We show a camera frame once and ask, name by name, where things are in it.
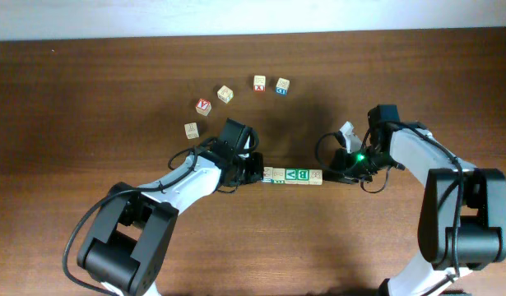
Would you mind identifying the wooden block red X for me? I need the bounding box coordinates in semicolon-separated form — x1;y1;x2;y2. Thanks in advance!
253;75;266;92

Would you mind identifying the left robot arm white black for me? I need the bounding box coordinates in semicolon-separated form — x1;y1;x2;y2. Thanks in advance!
63;119;263;295

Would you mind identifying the wooden block plain drawing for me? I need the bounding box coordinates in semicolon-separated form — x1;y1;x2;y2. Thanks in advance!
184;123;200;139

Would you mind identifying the wooden block yellow side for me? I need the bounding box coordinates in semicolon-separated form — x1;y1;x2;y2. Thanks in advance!
216;86;234;104

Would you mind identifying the wooden block green B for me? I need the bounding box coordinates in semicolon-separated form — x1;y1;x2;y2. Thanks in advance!
296;169;310;185

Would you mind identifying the wooden block green E side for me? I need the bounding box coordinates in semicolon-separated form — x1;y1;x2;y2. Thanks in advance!
272;168;285;183

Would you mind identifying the wooden block blue D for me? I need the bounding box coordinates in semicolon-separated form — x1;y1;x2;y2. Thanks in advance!
275;77;290;95

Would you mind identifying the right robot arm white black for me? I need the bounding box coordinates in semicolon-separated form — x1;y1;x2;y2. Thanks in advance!
320;104;506;295

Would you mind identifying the wooden block green V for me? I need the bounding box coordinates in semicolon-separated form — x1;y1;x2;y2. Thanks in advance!
284;169;298;184

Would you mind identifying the wooden block plain picture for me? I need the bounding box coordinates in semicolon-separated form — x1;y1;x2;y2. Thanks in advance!
309;169;323;185

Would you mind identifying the wooden block red A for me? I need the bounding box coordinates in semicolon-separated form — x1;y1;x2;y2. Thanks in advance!
195;98;212;117

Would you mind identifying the wooden block baseball blue side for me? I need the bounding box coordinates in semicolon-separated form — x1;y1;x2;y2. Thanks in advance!
262;166;273;183

